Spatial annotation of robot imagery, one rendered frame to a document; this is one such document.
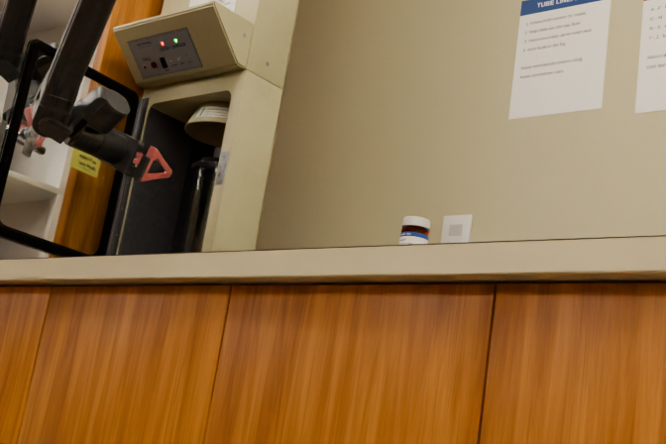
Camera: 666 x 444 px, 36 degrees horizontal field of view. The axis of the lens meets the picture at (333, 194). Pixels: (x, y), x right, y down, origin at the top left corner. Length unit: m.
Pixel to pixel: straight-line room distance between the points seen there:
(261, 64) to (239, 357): 0.82
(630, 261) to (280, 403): 0.53
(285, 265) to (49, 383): 0.56
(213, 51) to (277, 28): 0.16
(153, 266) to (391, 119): 0.92
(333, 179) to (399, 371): 1.19
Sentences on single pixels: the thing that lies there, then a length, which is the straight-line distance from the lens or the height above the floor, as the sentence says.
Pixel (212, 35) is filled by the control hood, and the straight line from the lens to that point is 2.10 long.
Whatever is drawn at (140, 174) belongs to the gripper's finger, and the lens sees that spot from 1.94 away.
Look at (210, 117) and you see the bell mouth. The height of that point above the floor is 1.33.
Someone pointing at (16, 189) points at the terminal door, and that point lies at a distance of 2.08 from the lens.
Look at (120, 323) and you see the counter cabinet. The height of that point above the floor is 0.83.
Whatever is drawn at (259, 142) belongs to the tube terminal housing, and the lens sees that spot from 2.10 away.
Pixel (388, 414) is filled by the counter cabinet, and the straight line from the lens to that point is 1.30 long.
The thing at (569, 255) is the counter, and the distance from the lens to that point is 1.17.
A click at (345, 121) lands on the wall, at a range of 2.47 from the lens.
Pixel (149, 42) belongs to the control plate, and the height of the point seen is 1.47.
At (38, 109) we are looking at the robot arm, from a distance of 1.87.
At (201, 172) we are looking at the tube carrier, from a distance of 2.17.
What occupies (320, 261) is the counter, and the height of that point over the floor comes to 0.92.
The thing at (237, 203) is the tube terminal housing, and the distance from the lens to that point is 2.05.
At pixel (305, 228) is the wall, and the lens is 2.45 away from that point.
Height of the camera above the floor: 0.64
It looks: 16 degrees up
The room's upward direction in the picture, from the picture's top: 9 degrees clockwise
